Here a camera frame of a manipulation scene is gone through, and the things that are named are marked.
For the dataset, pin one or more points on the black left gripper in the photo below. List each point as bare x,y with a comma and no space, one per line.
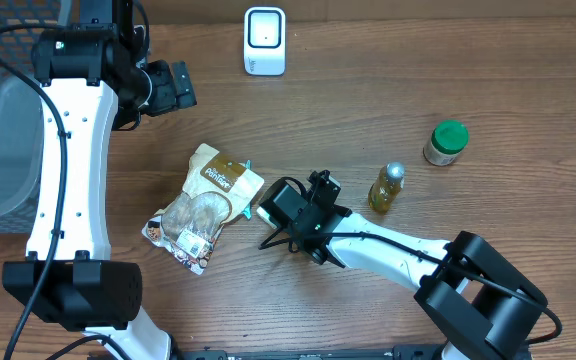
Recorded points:
168,98

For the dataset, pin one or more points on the yellow liquid bottle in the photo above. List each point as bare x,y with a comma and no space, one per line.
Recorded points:
387,186

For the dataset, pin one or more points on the teal white wipes packet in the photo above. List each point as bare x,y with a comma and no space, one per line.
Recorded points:
247,210

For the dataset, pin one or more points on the brown snack pouch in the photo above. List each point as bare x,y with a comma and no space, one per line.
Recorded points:
217,190

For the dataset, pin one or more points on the green lid jar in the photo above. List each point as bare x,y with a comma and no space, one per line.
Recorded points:
448,139

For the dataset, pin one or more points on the teal tissue pack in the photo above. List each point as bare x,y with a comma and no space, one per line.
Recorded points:
265,216

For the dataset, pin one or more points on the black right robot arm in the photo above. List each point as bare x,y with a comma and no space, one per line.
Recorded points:
482,304

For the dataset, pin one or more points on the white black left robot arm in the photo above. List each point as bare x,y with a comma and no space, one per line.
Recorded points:
93,77

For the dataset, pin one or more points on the white barcode scanner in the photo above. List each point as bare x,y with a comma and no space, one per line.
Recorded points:
264,50

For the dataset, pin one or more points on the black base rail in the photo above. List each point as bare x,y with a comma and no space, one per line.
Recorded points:
399,352

